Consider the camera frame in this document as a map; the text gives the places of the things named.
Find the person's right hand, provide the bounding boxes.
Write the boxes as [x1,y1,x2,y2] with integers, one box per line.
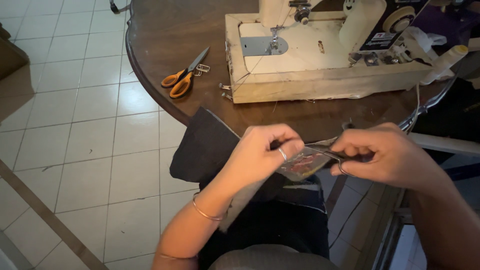
[329,122,448,193]

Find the person's left hand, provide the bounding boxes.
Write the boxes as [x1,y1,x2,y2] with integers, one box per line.
[209,124,305,208]

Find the metal thread snips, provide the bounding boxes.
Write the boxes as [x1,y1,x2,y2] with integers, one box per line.
[307,144,361,178]

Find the black fabric piece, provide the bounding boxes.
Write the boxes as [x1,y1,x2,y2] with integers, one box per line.
[169,107,289,233]

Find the wooden table leg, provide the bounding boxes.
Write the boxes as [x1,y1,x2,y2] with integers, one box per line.
[325,174,348,217]

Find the cream sewing machine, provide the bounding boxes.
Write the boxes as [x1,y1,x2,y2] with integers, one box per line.
[224,0,436,104]

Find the white metal bar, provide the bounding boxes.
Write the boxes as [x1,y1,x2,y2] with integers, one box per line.
[407,132,480,157]

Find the person's dark trousers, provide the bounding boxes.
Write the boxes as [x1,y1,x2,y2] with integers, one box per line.
[198,174,331,269]

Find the white thread cone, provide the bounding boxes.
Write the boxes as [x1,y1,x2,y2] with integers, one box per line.
[420,44,469,86]

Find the white plastic bag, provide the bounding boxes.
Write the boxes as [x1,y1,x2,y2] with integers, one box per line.
[403,26,448,54]

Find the person's grey shirt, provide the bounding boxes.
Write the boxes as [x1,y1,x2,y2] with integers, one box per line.
[208,244,340,270]

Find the thin gold bangle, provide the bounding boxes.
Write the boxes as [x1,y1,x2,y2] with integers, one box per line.
[192,192,228,222]

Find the brown cardboard box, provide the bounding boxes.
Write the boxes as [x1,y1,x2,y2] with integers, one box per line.
[0,23,36,124]

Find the orange-handled scissors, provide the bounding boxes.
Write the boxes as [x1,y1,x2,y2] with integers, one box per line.
[161,46,211,100]

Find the black strap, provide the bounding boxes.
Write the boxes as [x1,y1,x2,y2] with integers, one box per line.
[109,0,130,15]

